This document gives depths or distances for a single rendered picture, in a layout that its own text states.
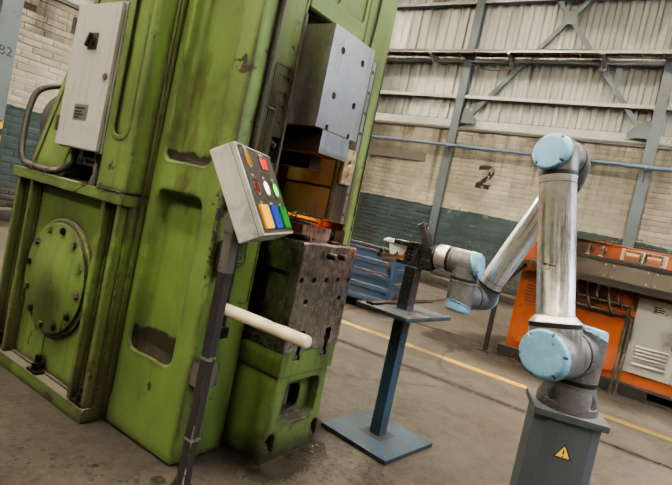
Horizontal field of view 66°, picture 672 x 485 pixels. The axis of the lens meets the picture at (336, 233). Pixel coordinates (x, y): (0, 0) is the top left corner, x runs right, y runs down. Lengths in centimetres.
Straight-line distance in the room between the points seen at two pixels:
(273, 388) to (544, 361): 105
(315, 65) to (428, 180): 817
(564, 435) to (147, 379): 151
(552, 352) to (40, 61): 732
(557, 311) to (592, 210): 770
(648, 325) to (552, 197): 356
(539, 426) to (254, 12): 170
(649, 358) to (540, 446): 342
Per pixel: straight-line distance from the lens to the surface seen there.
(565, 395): 183
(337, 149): 217
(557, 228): 167
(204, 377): 176
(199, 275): 199
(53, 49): 810
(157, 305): 226
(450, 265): 184
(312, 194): 249
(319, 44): 215
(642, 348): 518
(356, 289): 591
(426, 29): 1127
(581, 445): 186
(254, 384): 222
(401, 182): 1043
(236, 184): 148
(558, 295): 166
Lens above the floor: 108
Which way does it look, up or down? 3 degrees down
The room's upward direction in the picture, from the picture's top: 12 degrees clockwise
